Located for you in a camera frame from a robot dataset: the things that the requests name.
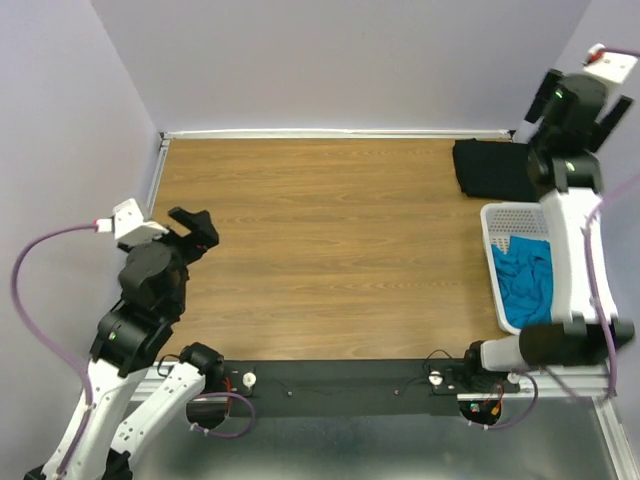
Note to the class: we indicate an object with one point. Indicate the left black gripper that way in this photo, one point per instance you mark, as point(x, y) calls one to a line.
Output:
point(203, 229)

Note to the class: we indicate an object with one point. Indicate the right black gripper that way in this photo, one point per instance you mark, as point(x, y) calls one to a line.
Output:
point(602, 127)

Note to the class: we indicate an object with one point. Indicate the black t shirt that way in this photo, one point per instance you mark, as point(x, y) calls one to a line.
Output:
point(493, 170)

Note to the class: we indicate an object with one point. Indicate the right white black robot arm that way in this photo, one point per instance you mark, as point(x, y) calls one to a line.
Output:
point(585, 327)

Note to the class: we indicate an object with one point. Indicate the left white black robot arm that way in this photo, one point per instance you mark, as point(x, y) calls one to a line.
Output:
point(102, 440)

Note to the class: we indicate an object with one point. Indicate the white plastic basket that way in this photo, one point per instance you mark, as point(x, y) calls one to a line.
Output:
point(500, 221)

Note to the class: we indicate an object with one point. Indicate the blue t shirt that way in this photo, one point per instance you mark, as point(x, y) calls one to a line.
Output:
point(525, 279)

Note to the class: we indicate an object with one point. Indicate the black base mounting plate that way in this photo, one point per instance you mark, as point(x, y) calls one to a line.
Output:
point(345, 388)

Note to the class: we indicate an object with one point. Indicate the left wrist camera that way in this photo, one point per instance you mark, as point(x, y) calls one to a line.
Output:
point(130, 223)

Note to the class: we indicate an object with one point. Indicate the aluminium back rail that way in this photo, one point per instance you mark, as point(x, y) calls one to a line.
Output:
point(329, 133)

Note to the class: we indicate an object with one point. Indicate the aluminium front rail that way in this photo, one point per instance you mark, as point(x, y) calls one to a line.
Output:
point(552, 382)

